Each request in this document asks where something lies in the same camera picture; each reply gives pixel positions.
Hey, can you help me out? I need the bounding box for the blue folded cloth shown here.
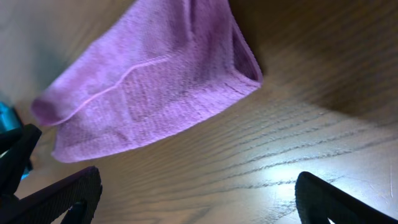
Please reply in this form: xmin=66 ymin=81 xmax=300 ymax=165
xmin=1 ymin=102 xmax=33 ymax=180

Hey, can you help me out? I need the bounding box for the purple microfiber cloth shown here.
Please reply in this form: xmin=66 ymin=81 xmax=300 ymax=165
xmin=32 ymin=0 xmax=262 ymax=163

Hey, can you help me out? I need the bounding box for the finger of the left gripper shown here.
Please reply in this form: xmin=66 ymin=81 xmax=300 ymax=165
xmin=1 ymin=124 xmax=42 ymax=195

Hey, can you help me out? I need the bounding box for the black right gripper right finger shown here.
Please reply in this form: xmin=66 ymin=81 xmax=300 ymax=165
xmin=295 ymin=172 xmax=397 ymax=224

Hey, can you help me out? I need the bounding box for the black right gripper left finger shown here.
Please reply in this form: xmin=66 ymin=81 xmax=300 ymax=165
xmin=1 ymin=166 xmax=103 ymax=224

